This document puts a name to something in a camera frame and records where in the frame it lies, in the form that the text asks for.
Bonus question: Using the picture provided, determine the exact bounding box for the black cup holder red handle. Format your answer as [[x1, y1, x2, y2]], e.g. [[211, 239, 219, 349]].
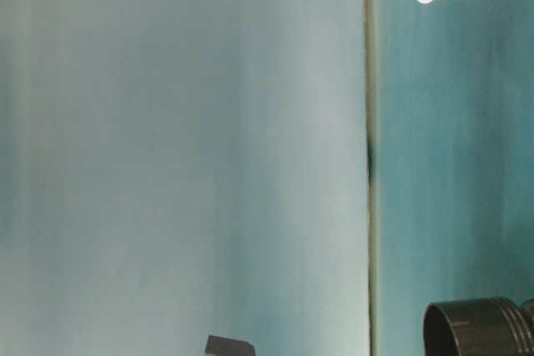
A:
[[423, 297, 534, 356]]

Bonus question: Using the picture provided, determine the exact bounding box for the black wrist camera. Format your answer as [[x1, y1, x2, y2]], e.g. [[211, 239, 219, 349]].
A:
[[204, 333, 256, 356]]

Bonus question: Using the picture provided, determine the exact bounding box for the blue-green table cloth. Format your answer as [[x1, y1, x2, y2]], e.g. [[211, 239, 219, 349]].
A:
[[365, 0, 534, 356]]

